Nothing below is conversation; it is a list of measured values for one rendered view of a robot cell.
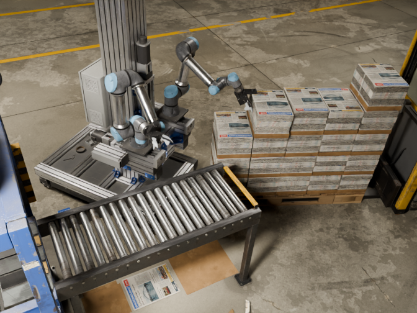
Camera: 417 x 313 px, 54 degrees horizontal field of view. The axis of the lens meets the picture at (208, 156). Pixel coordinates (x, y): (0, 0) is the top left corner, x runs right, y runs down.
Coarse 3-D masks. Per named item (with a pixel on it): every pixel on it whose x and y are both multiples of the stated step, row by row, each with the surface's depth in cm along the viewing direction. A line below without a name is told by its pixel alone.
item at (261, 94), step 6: (258, 90) 343; (264, 90) 343; (270, 90) 344; (276, 90) 345; (252, 96) 337; (258, 96) 336; (264, 96) 336; (270, 96) 337; (276, 96) 337; (282, 96) 338; (252, 102) 338
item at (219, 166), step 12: (204, 168) 304; (216, 168) 305; (168, 180) 292; (180, 180) 293; (132, 192) 281; (144, 192) 283; (96, 204) 271; (108, 204) 274; (48, 216) 261; (60, 216) 262
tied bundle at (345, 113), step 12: (324, 96) 342; (336, 96) 343; (348, 96) 344; (336, 108) 329; (348, 108) 330; (360, 108) 331; (336, 120) 330; (348, 120) 332; (360, 120) 333; (324, 132) 337
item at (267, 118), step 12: (264, 108) 322; (276, 108) 324; (288, 108) 325; (252, 120) 334; (264, 120) 320; (276, 120) 321; (288, 120) 322; (264, 132) 327; (276, 132) 328; (288, 132) 329
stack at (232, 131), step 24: (216, 120) 347; (240, 120) 348; (216, 144) 346; (240, 144) 336; (264, 144) 340; (288, 144) 342; (312, 144) 345; (336, 144) 347; (240, 168) 353; (264, 168) 357; (288, 168) 360; (312, 168) 362; (336, 168) 365; (240, 192) 373; (264, 192) 376
